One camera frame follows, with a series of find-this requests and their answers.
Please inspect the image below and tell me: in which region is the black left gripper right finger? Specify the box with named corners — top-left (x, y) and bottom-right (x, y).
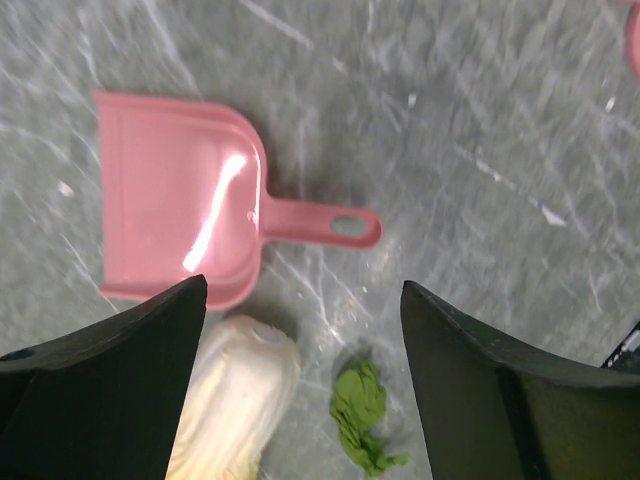
top-left (401, 281), bottom-right (639, 479)

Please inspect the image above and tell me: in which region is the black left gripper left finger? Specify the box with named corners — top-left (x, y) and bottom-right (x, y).
top-left (1, 275), bottom-right (207, 479)

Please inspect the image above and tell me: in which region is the pink hand brush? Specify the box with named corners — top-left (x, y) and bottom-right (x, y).
top-left (618, 0), bottom-right (640, 78)

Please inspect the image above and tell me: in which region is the yellow white napa cabbage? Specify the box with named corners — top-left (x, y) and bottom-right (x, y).
top-left (166, 315), bottom-right (301, 479)

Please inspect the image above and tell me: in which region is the pink plastic dustpan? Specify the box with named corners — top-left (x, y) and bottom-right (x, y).
top-left (94, 91), bottom-right (383, 311)

